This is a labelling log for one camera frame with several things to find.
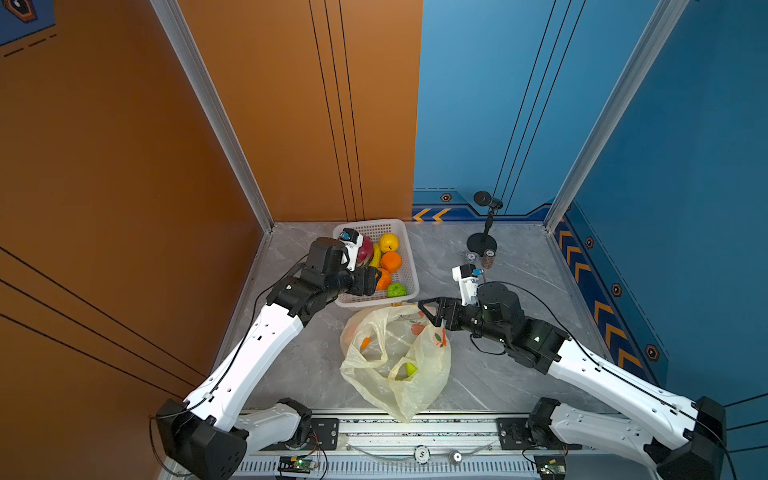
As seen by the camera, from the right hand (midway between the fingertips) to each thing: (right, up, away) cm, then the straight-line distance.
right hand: (424, 307), depth 70 cm
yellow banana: (-13, +11, +36) cm, 40 cm away
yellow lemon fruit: (-9, +16, +36) cm, 40 cm away
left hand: (-13, +9, +5) cm, 17 cm away
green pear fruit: (-3, -18, +9) cm, 20 cm away
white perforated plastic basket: (-3, +6, +27) cm, 28 cm away
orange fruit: (-8, +10, +32) cm, 35 cm away
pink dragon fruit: (-17, +13, +33) cm, 39 cm away
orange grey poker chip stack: (+26, +11, +32) cm, 43 cm away
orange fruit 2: (-10, +4, +29) cm, 31 cm away
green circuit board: (-31, -38, +1) cm, 49 cm away
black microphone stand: (+26, +17, +42) cm, 52 cm away
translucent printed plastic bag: (-7, -18, +17) cm, 25 cm away
